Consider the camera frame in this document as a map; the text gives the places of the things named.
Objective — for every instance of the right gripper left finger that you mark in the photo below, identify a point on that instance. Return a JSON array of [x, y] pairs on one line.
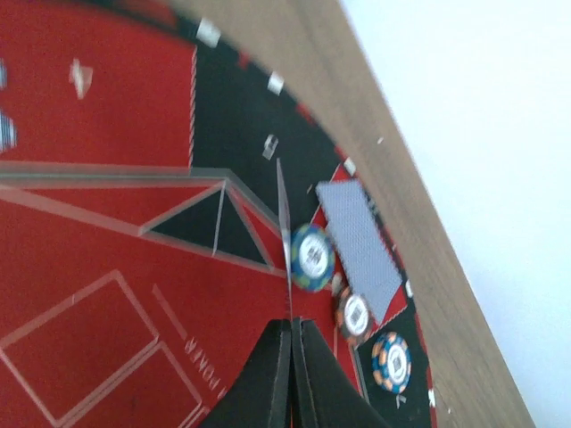
[[260, 396]]

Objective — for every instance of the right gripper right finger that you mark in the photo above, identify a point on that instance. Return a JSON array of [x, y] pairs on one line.
[[321, 393]]

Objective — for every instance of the blue white chips seat six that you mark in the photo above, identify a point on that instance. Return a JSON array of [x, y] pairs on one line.
[[391, 362]]

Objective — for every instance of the green chips seat five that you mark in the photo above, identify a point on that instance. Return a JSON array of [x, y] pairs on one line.
[[312, 258]]

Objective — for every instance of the dealt card seat five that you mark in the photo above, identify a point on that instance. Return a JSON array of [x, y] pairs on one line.
[[367, 264]]

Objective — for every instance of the round red black poker mat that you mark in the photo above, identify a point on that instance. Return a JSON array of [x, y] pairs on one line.
[[141, 252]]

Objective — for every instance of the orange chips seat five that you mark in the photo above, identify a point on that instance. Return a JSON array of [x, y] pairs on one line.
[[352, 317]]

